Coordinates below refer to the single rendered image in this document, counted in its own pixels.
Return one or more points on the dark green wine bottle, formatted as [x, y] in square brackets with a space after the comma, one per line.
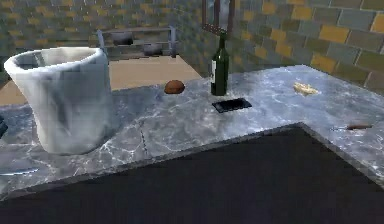
[220, 70]

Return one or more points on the black object at edge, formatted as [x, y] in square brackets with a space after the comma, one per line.
[2, 126]

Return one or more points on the dark round bowl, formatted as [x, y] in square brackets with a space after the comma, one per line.
[152, 49]

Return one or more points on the white marbled bucket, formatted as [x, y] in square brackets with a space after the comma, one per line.
[70, 100]

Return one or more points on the black flat phone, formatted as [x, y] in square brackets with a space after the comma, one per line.
[232, 105]

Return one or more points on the dark round pot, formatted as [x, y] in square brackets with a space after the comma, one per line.
[122, 38]

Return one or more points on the pale yellow bread piece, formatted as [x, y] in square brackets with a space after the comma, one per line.
[305, 88]

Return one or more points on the grey metal shelf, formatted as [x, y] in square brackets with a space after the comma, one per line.
[140, 33]

